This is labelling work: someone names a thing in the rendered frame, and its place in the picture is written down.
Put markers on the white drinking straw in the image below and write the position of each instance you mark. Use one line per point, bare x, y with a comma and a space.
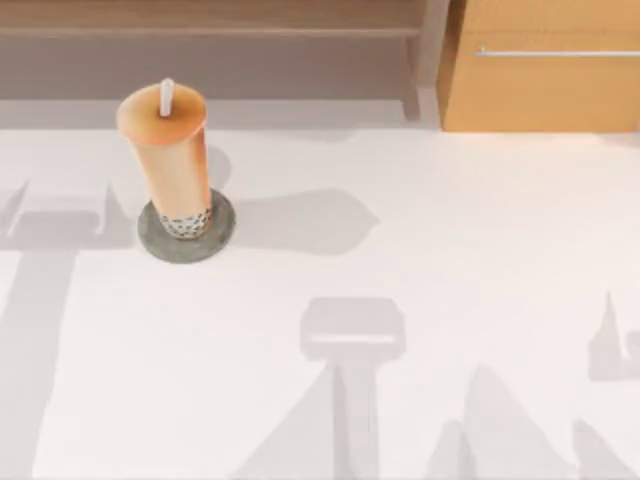
166, 97

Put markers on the light wooden cupboard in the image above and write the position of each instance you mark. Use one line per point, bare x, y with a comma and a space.
540, 95

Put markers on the round grey coaster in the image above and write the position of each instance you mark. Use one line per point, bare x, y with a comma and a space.
220, 230

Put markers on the orange bubble tea cup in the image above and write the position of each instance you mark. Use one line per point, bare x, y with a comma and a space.
175, 160

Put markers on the brown open wooden shelf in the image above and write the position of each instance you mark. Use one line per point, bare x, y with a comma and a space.
210, 45

